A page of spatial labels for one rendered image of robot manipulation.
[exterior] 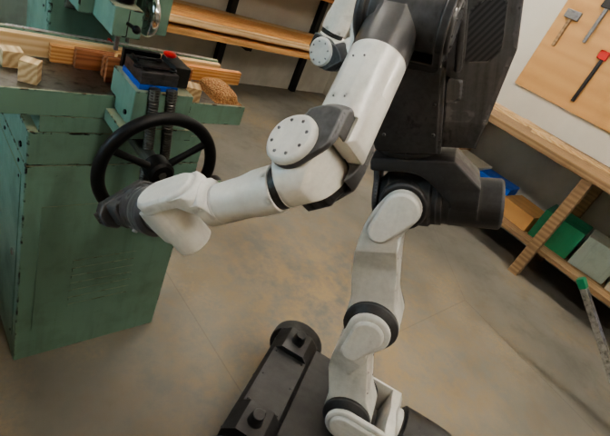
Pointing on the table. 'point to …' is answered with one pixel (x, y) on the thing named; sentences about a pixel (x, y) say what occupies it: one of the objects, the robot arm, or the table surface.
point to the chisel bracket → (116, 14)
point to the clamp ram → (137, 54)
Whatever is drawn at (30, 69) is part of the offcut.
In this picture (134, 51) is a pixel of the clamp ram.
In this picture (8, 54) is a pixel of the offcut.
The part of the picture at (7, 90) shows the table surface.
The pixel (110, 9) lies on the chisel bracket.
